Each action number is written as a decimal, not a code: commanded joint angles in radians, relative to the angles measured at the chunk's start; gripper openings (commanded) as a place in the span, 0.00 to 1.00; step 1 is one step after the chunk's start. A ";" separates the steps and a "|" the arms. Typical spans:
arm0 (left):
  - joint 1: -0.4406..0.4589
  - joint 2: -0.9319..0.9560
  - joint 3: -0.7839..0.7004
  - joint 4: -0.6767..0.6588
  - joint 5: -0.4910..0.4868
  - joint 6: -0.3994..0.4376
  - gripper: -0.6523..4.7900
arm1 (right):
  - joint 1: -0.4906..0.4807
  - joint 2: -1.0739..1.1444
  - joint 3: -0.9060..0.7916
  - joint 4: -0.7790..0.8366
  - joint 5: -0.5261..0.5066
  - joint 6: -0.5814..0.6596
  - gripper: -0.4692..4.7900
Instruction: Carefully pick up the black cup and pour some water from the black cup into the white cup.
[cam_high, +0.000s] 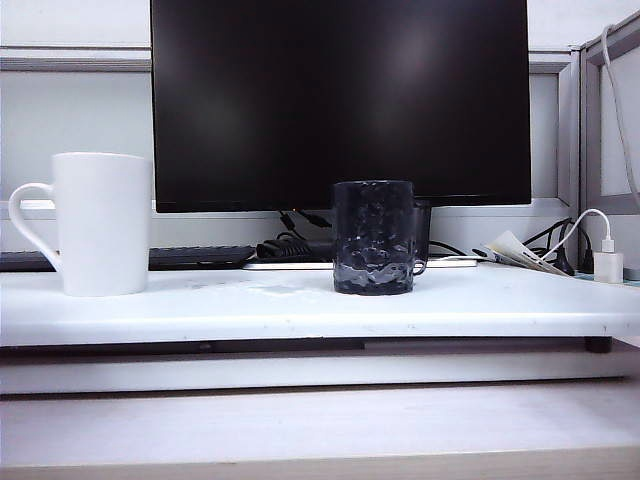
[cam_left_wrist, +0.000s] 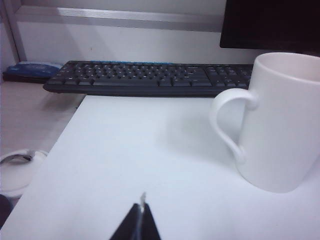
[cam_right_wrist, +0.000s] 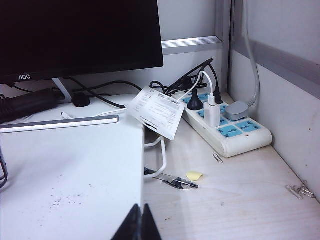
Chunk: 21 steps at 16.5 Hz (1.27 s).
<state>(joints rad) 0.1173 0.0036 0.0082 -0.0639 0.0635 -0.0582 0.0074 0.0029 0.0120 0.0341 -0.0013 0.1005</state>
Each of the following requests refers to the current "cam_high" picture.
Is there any thick white cable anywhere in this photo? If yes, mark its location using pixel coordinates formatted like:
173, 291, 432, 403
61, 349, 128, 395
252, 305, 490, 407
601, 23, 640, 211

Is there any white USB cable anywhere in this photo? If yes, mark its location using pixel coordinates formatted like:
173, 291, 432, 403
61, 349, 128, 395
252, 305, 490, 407
542, 208, 616, 261

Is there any white base panel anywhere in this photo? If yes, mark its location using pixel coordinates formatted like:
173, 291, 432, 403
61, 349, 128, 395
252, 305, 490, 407
0, 349, 627, 396

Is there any black keyboard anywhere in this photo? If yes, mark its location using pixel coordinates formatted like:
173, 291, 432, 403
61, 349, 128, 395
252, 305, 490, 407
0, 244, 256, 273

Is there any white USB charger block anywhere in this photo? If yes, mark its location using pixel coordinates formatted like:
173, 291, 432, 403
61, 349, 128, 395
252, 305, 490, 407
593, 251, 626, 285

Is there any black AOC monitor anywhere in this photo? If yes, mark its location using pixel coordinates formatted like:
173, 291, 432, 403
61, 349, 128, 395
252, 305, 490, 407
149, 0, 532, 215

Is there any black power adapter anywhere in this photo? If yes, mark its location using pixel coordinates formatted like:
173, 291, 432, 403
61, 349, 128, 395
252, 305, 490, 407
256, 238, 335, 262

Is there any grey partition frame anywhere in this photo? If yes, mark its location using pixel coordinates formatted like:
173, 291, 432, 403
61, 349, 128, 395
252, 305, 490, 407
569, 9, 640, 271

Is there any black cable bundle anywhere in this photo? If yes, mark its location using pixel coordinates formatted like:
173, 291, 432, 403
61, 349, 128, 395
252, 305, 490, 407
522, 217, 577, 276

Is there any folded paper booklet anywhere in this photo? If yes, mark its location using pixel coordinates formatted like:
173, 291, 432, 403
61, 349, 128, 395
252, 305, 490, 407
480, 230, 571, 276

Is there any white ceramic mug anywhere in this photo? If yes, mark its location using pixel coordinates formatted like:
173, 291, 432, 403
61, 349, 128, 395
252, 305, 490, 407
8, 152, 154, 298

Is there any white raised desk board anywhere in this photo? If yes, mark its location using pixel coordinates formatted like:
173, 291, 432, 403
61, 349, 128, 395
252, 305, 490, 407
0, 264, 640, 348

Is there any black textured cup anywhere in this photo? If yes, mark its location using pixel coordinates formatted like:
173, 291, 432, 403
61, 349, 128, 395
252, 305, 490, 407
332, 179, 432, 296

